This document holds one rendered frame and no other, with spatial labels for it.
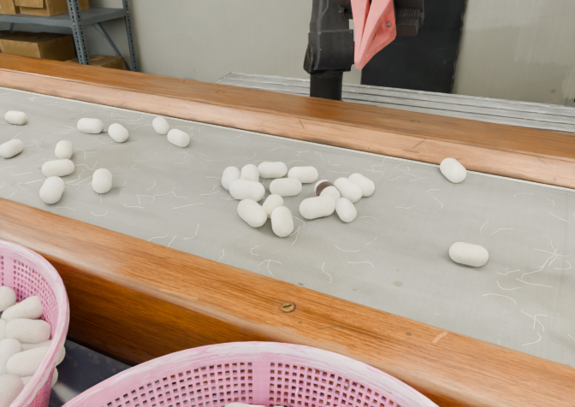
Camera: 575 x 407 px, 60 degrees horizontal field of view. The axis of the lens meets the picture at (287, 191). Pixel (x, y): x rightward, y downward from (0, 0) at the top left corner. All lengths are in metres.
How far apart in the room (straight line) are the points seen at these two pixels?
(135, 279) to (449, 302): 0.24
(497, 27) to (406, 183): 1.99
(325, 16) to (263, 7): 1.83
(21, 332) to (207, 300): 0.14
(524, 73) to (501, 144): 1.93
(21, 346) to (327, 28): 0.70
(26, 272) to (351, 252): 0.27
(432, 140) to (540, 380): 0.37
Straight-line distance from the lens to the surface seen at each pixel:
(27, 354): 0.39
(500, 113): 1.07
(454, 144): 0.64
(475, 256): 0.45
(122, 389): 0.32
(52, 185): 0.57
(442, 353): 0.34
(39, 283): 0.44
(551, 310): 0.44
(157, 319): 0.40
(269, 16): 2.74
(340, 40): 0.93
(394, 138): 0.65
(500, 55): 2.56
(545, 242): 0.52
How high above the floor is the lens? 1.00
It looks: 28 degrees down
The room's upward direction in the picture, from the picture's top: straight up
